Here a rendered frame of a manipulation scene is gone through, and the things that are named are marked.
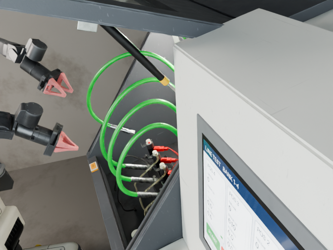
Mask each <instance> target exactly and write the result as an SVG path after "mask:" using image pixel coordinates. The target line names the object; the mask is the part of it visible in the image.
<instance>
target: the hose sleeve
mask: <svg viewBox="0 0 333 250"><path fill-rule="evenodd" d="M116 127H117V125H113V124H111V126H110V128H111V129H114V130H115V129H116ZM120 131H121V132H124V133H127V134H130V133H131V130H130V129H128V128H124V127H122V128H121V130H120Z"/></svg>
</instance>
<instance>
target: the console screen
mask: <svg viewBox="0 0 333 250"><path fill-rule="evenodd" d="M197 154H198V205H199V238H200V240H201V242H202V243H203V245H204V247H205V249H206V250H328V249H327V248H326V247H325V246H324V245H323V244H322V243H321V242H320V241H319V240H318V239H317V238H316V237H315V236H314V235H313V234H312V233H311V231H310V230H309V229H308V228H307V227H306V226H305V225H304V224H303V223H302V222H301V221H300V220H299V219H298V218H297V217H296V216H295V215H294V214H293V213H292V212H291V210H290V209H289V208H288V207H287V206H286V205H285V204H284V203H283V202H282V201H281V200H280V199H279V198H278V197H277V196H276V195H275V194H274V193H273V192H272V190H271V189H270V188H269V187H268V186H267V185H266V184H265V183H264V182H263V181H262V180H261V179H260V178H259V177H258V176H257V175H256V174H255V173H254V172H253V171H252V169H251V168H250V167H249V166H248V165H247V164H246V163H245V162H244V161H243V160H242V159H241V158H240V157H239V156H238V155H237V154H236V153H235V152H234V151H233V149H232V148H231V147H230V146H229V145H228V144H227V143H226V142H225V141H224V140H223V139H222V138H221V137H220V136H219V135H218V134H217V133H216V132H215V131H214V129H213V128H212V127H211V126H210V125H209V124H208V123H207V122H206V121H205V120H204V119H203V118H202V117H201V116H200V115H199V114H197Z"/></svg>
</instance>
